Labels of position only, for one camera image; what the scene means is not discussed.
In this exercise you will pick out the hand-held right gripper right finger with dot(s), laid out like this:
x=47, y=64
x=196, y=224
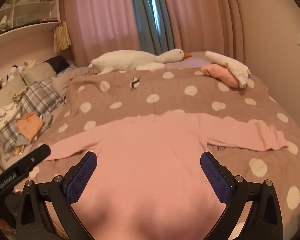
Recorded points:
x=216, y=180

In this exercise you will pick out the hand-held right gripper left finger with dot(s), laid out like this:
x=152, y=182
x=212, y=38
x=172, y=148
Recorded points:
x=82, y=177

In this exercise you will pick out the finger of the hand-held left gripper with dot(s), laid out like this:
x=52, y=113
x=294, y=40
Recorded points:
x=36, y=157

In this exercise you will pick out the pink striped top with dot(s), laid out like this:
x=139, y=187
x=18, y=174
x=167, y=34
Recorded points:
x=150, y=155

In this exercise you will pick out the folded orange garment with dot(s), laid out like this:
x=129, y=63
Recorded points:
x=30, y=126

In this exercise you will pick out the plaid pillow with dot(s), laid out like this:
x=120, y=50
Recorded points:
x=37, y=97

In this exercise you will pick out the beige pillow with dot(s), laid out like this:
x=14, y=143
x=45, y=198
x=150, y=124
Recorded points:
x=37, y=72
x=5, y=97

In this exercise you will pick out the lilac pillow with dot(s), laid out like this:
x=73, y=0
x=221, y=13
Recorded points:
x=62, y=80

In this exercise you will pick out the plush toys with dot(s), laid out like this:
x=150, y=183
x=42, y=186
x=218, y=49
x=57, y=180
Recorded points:
x=20, y=68

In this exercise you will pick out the dark brown pillow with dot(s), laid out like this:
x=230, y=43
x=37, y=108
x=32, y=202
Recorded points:
x=56, y=63

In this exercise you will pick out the polka dot blanket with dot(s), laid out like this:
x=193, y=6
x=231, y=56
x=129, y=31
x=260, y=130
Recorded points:
x=165, y=92

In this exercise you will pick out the folded pink garment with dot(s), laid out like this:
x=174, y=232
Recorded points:
x=220, y=73

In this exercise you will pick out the folded white garment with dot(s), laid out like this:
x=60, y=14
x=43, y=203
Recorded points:
x=230, y=65

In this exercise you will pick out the white goose plush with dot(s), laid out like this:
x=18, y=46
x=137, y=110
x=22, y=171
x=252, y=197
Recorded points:
x=120, y=61

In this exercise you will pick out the yellow fringed hanging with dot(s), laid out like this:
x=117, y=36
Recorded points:
x=62, y=37

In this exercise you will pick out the white shelf unit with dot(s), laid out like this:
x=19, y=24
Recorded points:
x=27, y=5

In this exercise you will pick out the pink curtain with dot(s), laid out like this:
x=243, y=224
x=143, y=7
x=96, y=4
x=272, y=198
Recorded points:
x=102, y=17
x=202, y=17

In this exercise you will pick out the teal curtain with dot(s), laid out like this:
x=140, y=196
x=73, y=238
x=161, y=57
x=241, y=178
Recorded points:
x=141, y=30

